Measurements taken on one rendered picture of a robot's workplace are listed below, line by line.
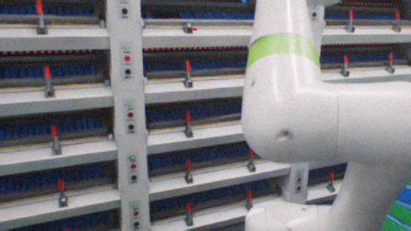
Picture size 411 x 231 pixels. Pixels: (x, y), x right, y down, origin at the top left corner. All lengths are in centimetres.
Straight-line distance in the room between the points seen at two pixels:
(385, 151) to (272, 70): 19
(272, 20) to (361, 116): 21
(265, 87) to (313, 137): 9
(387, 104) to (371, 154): 7
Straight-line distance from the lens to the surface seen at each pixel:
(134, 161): 142
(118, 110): 135
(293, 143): 50
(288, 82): 52
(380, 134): 52
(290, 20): 62
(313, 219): 86
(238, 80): 148
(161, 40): 133
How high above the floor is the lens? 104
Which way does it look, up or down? 18 degrees down
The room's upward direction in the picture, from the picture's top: 3 degrees clockwise
